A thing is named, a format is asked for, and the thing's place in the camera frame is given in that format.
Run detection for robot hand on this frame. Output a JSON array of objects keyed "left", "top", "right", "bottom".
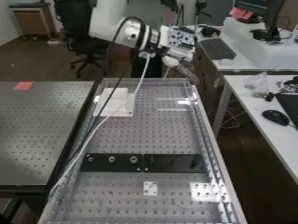
[{"left": 159, "top": 24, "right": 201, "bottom": 81}]

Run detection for black keyboard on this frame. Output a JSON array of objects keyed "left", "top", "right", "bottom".
[
  {"left": 199, "top": 37, "right": 239, "bottom": 61},
  {"left": 275, "top": 92, "right": 298, "bottom": 130}
]

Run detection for red sticky notes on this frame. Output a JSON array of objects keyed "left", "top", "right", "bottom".
[{"left": 229, "top": 6, "right": 255, "bottom": 21}]

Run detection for white desk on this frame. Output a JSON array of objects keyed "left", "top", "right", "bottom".
[
  {"left": 212, "top": 73, "right": 298, "bottom": 186},
  {"left": 193, "top": 16, "right": 298, "bottom": 76}
]

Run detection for computer monitor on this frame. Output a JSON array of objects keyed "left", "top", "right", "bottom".
[{"left": 232, "top": 0, "right": 286, "bottom": 42}]

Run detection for clear plastic bag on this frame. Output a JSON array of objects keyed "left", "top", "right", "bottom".
[{"left": 243, "top": 71, "right": 272, "bottom": 98}]

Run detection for black office chair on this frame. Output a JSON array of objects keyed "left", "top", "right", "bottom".
[{"left": 54, "top": 0, "right": 114, "bottom": 78}]

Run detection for clear box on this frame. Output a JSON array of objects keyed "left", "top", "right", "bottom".
[{"left": 39, "top": 77, "right": 249, "bottom": 224}]

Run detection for black computer mouse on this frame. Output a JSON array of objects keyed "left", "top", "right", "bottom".
[{"left": 261, "top": 109, "right": 293, "bottom": 127}]

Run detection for wooden cabinet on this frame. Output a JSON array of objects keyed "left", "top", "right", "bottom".
[{"left": 8, "top": 2, "right": 54, "bottom": 38}]

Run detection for red tape piece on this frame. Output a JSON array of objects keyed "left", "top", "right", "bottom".
[{"left": 12, "top": 81, "right": 35, "bottom": 91}]

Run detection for black plate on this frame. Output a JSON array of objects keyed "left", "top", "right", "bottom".
[{"left": 80, "top": 152, "right": 208, "bottom": 174}]

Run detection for white cable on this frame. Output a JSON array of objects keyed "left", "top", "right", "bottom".
[{"left": 47, "top": 53, "right": 153, "bottom": 198}]

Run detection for black cable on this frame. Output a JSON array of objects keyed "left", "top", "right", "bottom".
[{"left": 55, "top": 16, "right": 148, "bottom": 184}]

